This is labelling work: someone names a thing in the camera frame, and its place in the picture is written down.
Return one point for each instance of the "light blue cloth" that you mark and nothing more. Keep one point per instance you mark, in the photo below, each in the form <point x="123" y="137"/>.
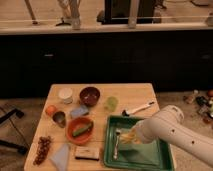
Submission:
<point x="60" y="158"/>

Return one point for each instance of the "orange fruit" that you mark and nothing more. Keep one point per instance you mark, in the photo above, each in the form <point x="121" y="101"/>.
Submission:
<point x="51" y="110"/>

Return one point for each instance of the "green cucumber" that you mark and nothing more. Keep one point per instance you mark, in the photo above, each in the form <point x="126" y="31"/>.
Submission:
<point x="82" y="130"/>

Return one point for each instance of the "yellow banana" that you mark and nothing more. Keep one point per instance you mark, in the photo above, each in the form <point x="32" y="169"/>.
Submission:
<point x="129" y="137"/>

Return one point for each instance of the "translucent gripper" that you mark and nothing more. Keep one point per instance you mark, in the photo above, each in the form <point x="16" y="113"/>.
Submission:
<point x="135" y="133"/>

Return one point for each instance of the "silver fork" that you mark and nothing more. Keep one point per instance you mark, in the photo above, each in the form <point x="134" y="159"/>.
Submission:
<point x="115" y="154"/>

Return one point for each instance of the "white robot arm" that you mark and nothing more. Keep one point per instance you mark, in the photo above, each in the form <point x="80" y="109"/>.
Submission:
<point x="166" y="125"/>

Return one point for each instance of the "dark red bowl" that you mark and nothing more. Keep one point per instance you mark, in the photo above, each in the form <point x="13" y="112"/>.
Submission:
<point x="89" y="96"/>

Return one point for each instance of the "black chair base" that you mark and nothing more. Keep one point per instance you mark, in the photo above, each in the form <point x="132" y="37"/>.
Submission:
<point x="16" y="140"/>

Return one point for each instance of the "green plastic tray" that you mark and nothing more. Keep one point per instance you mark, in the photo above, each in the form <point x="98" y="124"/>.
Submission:
<point x="154" y="156"/>

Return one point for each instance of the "blue sponge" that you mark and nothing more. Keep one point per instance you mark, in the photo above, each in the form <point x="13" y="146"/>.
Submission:
<point x="80" y="111"/>

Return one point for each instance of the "metal cup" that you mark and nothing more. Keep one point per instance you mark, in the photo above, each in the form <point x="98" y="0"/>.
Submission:
<point x="60" y="119"/>

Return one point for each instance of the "brown rectangular block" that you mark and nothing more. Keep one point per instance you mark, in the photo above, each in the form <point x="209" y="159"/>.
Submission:
<point x="82" y="152"/>

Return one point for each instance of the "green translucent cup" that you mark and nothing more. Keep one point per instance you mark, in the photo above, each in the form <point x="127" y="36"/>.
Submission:
<point x="111" y="103"/>

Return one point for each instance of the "orange bowl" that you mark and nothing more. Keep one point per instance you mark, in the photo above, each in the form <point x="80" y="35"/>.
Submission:
<point x="75" y="124"/>

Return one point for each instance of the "white cup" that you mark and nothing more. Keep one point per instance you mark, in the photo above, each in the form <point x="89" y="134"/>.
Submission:
<point x="66" y="95"/>

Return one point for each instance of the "red grape bunch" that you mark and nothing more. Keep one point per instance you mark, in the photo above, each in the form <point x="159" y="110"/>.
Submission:
<point x="42" y="150"/>

